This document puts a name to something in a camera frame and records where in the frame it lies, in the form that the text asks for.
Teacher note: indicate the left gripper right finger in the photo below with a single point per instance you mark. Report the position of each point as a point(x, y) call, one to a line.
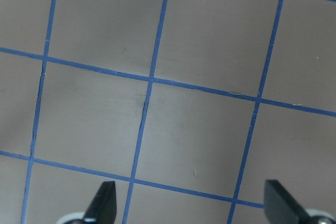
point(280, 206)

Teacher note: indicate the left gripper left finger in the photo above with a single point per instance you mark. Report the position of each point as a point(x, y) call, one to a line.
point(103, 207)

